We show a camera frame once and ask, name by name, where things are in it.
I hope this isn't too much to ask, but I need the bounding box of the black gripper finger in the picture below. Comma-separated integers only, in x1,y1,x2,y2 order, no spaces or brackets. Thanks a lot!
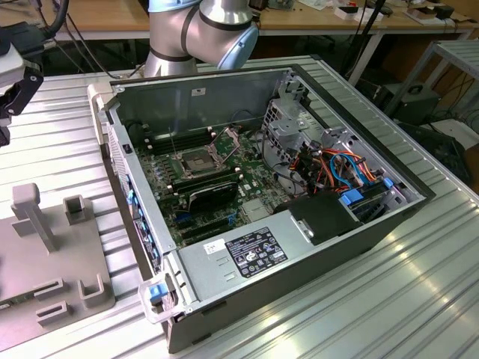
0,66,44,149

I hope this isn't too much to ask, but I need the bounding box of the black RAM slot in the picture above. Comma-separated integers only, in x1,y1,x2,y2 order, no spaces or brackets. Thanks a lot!
171,170,242,189
143,126,213,142
144,130,214,147
168,167,240,186
147,135,216,152
150,139,218,156
173,173,242,192
175,176,242,195

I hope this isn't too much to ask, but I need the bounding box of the CPU socket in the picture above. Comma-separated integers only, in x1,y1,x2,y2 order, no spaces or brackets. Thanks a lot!
170,145,231,177

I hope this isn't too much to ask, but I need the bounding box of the black expansion slot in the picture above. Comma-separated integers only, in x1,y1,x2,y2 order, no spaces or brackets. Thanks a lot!
180,223,230,240
176,215,228,230

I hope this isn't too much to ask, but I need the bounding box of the wooden desk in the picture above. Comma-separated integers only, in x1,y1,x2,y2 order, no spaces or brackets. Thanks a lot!
0,0,150,42
256,0,478,38

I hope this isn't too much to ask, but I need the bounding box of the grey parts rack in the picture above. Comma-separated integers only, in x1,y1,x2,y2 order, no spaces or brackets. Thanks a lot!
0,182,118,356

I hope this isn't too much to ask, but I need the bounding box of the green RAM stick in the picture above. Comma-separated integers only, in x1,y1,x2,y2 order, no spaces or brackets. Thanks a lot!
0,293,40,311

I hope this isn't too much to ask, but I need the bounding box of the black graphics card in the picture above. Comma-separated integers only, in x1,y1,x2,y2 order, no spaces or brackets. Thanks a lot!
186,181,240,215

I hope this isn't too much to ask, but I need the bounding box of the green motherboard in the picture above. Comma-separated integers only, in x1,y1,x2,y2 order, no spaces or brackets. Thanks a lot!
132,125,296,250

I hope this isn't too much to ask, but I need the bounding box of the blue case latch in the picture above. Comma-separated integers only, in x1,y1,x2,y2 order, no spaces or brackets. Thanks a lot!
148,284,166,304

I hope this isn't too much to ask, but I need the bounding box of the silver power supply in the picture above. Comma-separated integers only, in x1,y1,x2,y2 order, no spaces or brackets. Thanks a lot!
178,213,314,303

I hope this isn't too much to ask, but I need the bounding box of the silver chipset heatsink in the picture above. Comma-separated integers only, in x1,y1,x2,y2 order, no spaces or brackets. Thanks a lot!
241,200,272,221

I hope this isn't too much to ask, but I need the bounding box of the silver perforated drive cage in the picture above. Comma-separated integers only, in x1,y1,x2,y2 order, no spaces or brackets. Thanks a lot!
261,99,314,165

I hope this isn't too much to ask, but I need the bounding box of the white box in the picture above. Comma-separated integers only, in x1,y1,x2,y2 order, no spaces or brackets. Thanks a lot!
335,4,385,22

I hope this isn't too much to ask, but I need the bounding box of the black plastic shroud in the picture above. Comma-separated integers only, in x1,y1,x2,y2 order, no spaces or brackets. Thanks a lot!
272,193,364,247

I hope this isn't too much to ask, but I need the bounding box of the blue disk carrier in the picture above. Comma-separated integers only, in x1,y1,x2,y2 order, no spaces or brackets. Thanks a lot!
339,188,367,207

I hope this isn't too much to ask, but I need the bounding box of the open black PC case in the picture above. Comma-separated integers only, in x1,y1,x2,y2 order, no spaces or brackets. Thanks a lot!
86,63,438,355

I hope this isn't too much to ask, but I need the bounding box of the brown cardboard box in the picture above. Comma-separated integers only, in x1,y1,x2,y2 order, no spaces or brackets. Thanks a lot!
406,6,442,26

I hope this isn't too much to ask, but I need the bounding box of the grey wrist camera housing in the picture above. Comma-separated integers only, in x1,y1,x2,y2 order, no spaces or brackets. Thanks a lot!
0,40,29,96

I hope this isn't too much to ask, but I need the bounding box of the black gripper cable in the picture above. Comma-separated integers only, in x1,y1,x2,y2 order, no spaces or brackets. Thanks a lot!
40,0,72,40

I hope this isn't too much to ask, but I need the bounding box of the metal socket cover frame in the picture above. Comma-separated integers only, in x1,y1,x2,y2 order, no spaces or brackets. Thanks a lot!
210,126,244,165

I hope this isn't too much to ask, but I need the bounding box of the orange wire bundle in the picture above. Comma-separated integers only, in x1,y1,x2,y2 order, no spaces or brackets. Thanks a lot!
291,147,379,188

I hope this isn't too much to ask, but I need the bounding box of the silver disk bay bracket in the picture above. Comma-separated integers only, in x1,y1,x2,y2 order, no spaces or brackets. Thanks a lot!
320,126,362,160

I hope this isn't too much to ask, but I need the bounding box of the blue wire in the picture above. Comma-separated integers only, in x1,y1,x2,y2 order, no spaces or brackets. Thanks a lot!
329,150,370,188

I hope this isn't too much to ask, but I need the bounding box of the black box with handle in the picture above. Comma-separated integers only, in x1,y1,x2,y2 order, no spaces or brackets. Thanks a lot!
373,82,442,126

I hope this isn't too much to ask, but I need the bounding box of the grey metal shelf frame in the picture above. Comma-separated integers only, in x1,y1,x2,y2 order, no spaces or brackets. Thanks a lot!
385,39,479,117

